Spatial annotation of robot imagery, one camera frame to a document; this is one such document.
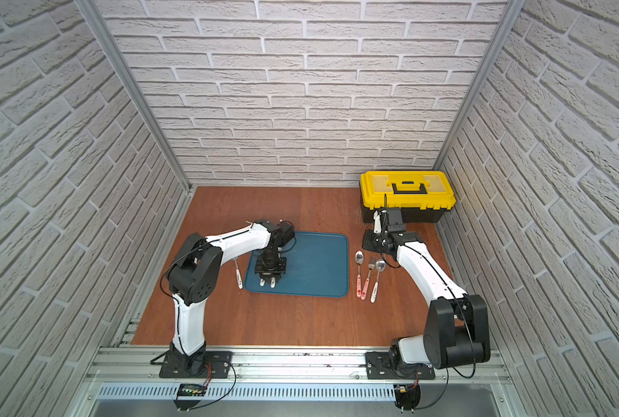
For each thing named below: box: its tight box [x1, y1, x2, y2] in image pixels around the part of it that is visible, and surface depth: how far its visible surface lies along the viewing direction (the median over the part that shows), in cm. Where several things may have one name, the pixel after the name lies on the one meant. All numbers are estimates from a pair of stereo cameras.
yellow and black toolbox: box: [359, 170, 457, 224], surface depth 99 cm
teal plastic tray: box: [244, 231, 350, 298], surface depth 92 cm
